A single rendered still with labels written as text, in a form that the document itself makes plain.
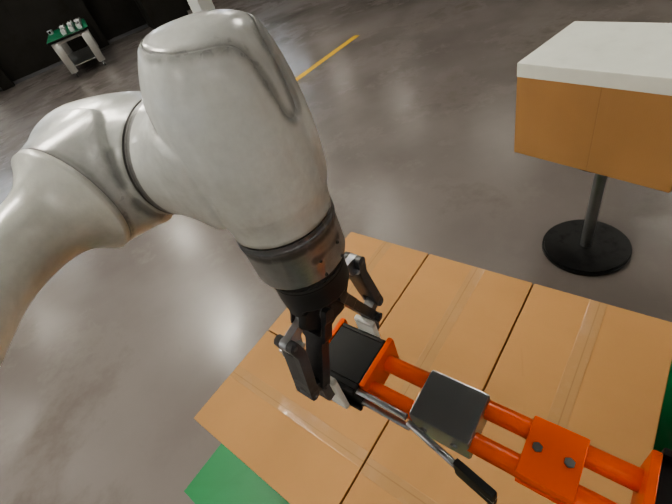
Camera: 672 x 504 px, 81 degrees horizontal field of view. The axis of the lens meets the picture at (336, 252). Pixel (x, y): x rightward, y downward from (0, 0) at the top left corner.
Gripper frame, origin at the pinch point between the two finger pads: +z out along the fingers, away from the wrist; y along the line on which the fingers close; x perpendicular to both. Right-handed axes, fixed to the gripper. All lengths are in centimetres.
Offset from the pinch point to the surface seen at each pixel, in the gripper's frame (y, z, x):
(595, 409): 44, 73, -29
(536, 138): 143, 55, 17
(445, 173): 201, 127, 91
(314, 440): -2, 72, 35
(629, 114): 135, 38, -14
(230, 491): -32, 127, 82
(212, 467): -30, 127, 97
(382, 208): 153, 127, 116
